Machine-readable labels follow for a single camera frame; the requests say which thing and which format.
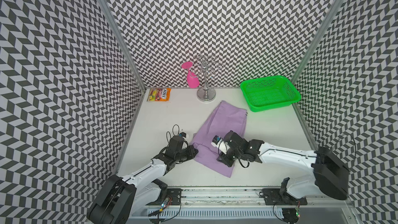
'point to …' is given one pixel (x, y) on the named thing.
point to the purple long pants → (227, 117)
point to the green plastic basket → (269, 93)
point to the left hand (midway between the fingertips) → (198, 152)
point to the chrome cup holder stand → (206, 94)
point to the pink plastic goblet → (192, 79)
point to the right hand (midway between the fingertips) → (220, 160)
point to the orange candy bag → (159, 95)
